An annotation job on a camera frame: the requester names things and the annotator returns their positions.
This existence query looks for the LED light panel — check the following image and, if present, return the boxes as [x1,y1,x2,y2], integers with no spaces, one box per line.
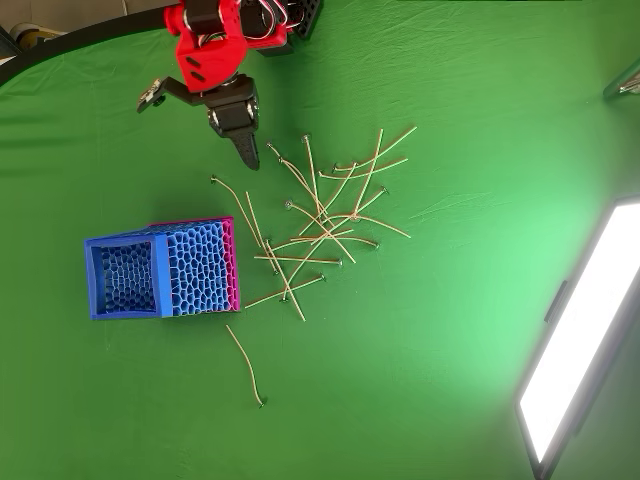
[514,197,640,480]

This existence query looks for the black camera bracket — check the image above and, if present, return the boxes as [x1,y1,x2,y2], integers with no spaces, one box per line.
[136,75,209,115]

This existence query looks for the green table cloth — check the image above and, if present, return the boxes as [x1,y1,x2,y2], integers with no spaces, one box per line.
[0,0,640,480]

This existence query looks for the white yellow object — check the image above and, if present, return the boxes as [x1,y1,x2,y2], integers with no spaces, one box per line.
[10,20,69,42]

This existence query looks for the blue pink lattice basket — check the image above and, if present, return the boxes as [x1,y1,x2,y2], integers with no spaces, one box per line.
[83,215,243,321]

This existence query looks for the red white servo cable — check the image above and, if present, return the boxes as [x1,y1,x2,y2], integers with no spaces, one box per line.
[252,0,295,31]

